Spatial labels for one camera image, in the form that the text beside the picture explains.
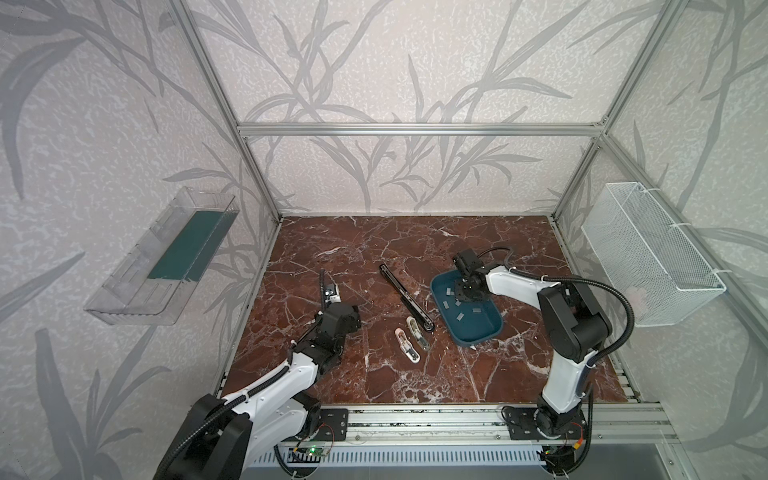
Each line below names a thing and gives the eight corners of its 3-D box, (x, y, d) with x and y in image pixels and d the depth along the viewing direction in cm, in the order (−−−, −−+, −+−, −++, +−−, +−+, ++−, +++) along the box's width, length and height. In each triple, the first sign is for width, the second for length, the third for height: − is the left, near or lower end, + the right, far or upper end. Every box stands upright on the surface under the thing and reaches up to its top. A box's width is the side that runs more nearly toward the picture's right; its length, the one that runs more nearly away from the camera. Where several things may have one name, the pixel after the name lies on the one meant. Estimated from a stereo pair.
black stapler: (426, 334, 91) (427, 330, 89) (376, 271, 106) (376, 267, 104) (436, 327, 93) (437, 323, 91) (386, 266, 108) (385, 261, 105)
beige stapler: (424, 352, 88) (425, 345, 83) (405, 327, 92) (405, 319, 88) (431, 347, 88) (432, 339, 84) (411, 322, 93) (411, 314, 89)
